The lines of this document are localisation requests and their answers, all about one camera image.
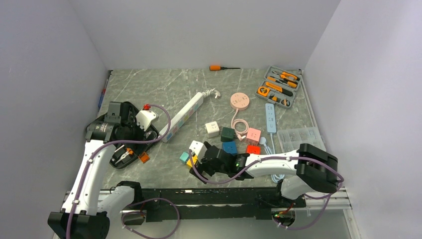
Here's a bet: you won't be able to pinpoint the clear plastic screw box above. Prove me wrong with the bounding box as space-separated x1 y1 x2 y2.
277 127 326 152

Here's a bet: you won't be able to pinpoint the black tool case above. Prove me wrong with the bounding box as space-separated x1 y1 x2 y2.
86 101 159 169

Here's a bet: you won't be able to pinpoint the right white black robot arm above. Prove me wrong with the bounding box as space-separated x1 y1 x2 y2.
188 141 344 207

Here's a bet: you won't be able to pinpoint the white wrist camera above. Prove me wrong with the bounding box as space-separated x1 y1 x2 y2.
189 140 207 161
135 104 159 131

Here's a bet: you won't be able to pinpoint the teal small plug adapter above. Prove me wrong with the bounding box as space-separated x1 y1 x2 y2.
179 152 189 164

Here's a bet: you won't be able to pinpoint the yellow tape measure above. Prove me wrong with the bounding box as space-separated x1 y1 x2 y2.
257 86 269 97

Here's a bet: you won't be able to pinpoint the black electrical tape roll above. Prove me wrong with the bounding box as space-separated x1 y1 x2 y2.
280 99 291 107

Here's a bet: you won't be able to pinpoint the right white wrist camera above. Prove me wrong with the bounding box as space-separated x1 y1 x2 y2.
189 140 207 161

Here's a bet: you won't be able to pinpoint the dark blue cube adapter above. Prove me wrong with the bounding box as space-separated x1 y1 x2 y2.
222 141 238 155

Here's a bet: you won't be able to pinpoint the orange handled screwdriver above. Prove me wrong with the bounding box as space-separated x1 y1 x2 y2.
209 65 240 71

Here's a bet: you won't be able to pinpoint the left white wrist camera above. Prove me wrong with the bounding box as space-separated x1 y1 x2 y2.
135 104 159 131

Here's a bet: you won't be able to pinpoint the white cube adapter with picture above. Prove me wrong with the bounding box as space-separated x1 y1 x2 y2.
205 121 220 138

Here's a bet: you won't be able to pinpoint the dark green cube adapter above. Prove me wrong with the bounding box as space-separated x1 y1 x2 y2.
220 127 235 142

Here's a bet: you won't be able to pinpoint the pink cube adapter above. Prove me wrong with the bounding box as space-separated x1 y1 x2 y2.
246 127 261 146

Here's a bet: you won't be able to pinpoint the red cube adapter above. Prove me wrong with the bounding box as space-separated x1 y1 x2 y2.
246 145 261 155

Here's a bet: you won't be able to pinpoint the light blue coiled cable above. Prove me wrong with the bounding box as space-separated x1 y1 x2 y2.
258 131 286 184

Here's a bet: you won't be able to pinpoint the white power strip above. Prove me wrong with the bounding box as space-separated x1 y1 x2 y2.
159 88 221 143

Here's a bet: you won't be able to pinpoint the black aluminium base frame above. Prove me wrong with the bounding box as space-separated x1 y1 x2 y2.
60 187 353 222

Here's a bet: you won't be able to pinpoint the blue red pen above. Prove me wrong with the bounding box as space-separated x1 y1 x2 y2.
98 71 111 110

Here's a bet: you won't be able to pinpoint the light blue power strip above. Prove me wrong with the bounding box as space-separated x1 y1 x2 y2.
265 103 277 134

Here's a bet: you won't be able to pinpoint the grey tool case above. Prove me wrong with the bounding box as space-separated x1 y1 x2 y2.
255 66 302 109

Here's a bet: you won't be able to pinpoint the orange handled pliers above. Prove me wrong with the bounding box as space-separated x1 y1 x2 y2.
115 148 134 164

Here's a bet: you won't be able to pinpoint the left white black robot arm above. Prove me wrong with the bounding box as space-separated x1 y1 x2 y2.
48 102 159 239

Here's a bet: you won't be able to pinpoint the pink cable with plug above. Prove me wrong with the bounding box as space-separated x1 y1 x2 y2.
230 109 249 142

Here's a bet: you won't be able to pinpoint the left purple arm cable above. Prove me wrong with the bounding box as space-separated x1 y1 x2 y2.
65 104 181 239

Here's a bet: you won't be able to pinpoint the yellow cube adapter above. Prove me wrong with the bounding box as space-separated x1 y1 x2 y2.
186 155 198 168

